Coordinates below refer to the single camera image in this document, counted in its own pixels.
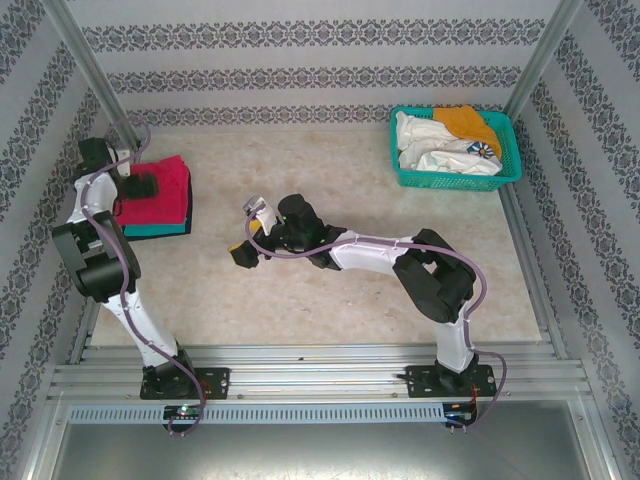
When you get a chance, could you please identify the pink t-shirt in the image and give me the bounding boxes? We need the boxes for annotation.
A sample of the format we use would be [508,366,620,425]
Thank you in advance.
[113,154,192,227]

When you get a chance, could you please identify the navy folded t-shirt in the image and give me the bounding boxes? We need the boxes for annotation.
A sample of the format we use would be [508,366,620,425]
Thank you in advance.
[127,167,194,244]

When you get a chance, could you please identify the plain white t-shirt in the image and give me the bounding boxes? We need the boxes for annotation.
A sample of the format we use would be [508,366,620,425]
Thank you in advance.
[394,110,451,170]

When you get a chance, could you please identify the white t-shirt with flower print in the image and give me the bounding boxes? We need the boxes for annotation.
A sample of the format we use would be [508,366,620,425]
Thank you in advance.
[416,137,504,179]

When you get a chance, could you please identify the orange t-shirt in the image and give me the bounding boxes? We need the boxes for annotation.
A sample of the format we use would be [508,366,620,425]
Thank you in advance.
[431,104,503,159]

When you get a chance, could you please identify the steel sheet panel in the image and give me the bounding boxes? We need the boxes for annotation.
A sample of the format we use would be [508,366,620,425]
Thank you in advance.
[49,422,596,480]

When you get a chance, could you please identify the teal plastic basket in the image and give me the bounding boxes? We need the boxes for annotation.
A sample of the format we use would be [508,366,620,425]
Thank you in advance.
[388,105,525,194]

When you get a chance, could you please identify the aluminium frame post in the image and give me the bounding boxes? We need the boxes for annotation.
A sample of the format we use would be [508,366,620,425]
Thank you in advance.
[42,0,144,154]
[502,0,586,121]

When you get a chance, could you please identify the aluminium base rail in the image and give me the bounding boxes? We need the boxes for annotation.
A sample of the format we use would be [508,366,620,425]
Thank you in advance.
[49,342,586,401]

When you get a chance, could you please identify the slotted white cable duct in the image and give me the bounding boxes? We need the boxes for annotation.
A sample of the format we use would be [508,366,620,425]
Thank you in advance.
[67,402,446,424]

